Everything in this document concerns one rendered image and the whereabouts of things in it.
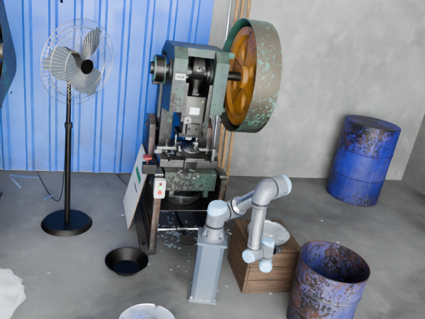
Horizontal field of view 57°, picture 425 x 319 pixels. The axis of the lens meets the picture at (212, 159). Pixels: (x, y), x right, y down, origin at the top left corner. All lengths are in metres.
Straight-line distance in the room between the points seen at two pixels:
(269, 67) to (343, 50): 2.16
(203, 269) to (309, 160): 2.71
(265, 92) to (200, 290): 1.35
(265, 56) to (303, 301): 1.54
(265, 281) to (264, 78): 1.37
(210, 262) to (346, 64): 3.01
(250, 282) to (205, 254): 0.46
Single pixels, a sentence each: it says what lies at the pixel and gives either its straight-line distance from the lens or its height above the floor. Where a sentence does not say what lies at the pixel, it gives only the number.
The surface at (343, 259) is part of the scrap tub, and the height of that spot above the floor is 0.39.
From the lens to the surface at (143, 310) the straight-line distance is 2.16.
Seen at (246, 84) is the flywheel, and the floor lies 1.29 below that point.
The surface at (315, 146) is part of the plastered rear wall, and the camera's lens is 4.87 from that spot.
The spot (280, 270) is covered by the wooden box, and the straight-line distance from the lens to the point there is 2.81.
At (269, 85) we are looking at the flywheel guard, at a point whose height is 1.36.
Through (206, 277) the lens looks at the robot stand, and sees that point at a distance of 2.58.
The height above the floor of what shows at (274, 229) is 0.40.
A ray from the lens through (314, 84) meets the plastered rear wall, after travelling 4.61.
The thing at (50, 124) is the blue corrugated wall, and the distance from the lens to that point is 4.07.
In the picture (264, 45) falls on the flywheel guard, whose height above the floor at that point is 1.60.
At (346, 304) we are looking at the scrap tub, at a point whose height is 0.33.
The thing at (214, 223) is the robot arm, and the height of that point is 0.58.
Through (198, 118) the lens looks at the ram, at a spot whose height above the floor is 1.02.
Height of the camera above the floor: 1.78
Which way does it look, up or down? 21 degrees down
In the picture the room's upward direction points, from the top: 9 degrees clockwise
